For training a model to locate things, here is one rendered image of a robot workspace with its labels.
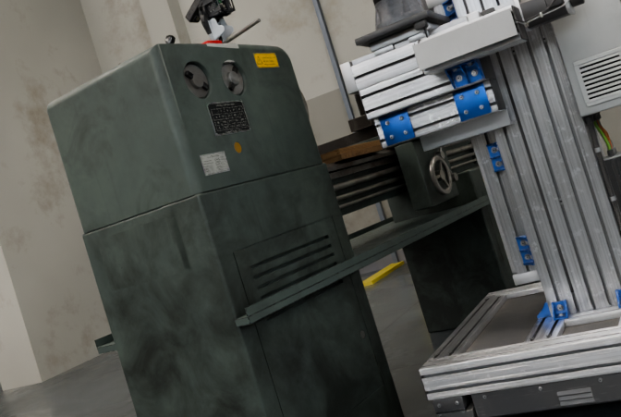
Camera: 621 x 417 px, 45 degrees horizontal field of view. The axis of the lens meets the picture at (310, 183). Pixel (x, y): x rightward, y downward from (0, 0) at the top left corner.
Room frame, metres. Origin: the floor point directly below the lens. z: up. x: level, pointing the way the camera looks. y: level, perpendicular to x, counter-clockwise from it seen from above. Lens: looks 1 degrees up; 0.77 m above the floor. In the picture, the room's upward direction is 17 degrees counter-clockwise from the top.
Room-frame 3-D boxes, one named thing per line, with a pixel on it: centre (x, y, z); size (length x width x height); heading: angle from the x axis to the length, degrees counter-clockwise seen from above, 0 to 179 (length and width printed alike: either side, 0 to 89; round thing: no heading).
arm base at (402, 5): (2.13, -0.39, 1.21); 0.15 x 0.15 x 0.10
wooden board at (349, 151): (2.78, -0.07, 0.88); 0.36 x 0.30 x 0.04; 55
